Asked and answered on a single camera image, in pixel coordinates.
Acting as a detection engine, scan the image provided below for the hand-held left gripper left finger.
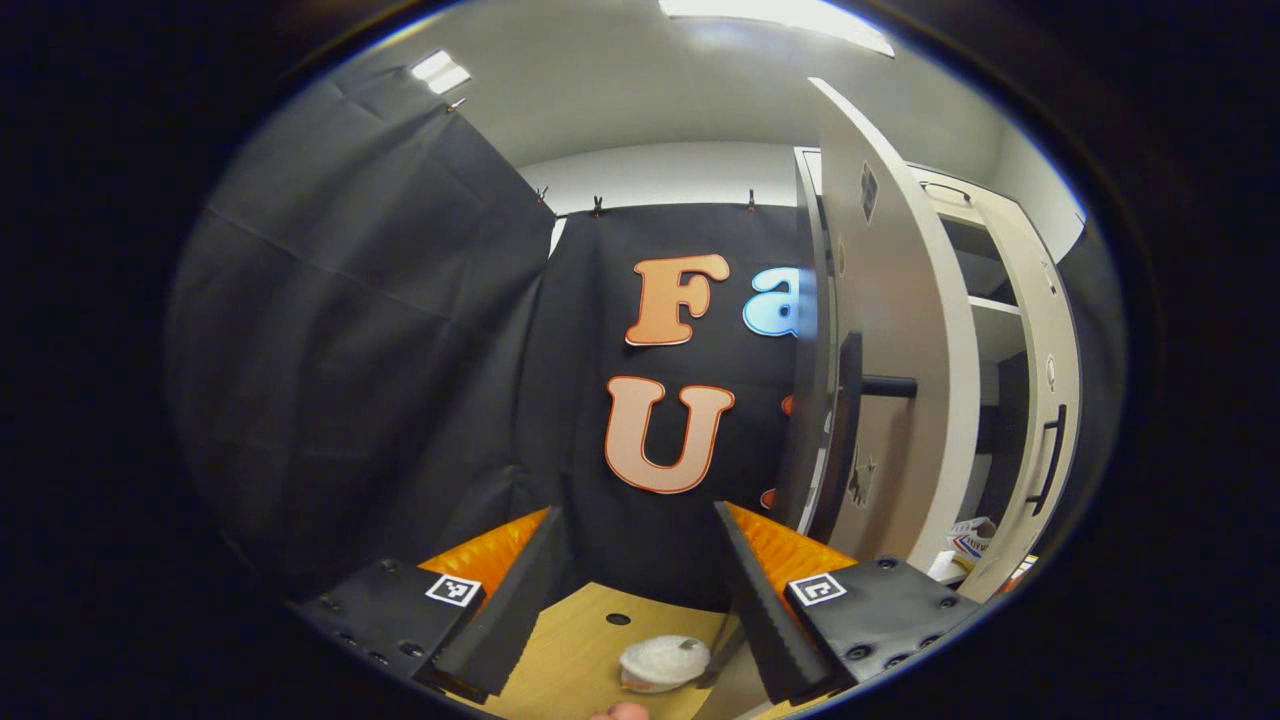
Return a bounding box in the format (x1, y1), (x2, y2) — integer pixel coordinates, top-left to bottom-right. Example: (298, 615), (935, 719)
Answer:
(290, 505), (571, 706)

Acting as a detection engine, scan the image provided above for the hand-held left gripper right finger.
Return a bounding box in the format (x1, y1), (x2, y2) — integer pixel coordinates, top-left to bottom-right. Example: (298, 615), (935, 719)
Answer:
(712, 501), (986, 707)

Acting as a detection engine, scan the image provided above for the white shoe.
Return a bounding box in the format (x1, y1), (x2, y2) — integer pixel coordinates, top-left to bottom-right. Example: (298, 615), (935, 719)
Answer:
(945, 516), (997, 572)

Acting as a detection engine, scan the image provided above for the white cabinet door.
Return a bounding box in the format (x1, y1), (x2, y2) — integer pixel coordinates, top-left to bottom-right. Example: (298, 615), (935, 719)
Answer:
(975, 190), (1084, 603)
(808, 77), (981, 581)

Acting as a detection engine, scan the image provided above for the white shoe cabinet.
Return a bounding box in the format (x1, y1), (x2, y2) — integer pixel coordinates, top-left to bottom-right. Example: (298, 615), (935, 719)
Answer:
(793, 147), (1086, 601)

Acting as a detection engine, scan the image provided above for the white cabinet drawer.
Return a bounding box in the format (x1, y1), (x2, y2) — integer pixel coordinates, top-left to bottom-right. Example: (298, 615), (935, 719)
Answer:
(900, 163), (1026, 229)

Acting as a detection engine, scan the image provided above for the small white rounded object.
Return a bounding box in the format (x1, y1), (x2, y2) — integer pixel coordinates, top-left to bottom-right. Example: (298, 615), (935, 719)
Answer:
(618, 634), (712, 695)

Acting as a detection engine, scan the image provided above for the small ceiling light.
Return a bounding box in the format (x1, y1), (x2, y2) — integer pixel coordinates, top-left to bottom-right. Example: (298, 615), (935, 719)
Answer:
(411, 50), (472, 97)

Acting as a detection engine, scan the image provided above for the long ceiling light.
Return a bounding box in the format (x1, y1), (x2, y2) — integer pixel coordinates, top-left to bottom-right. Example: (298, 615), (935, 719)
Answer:
(658, 0), (897, 58)

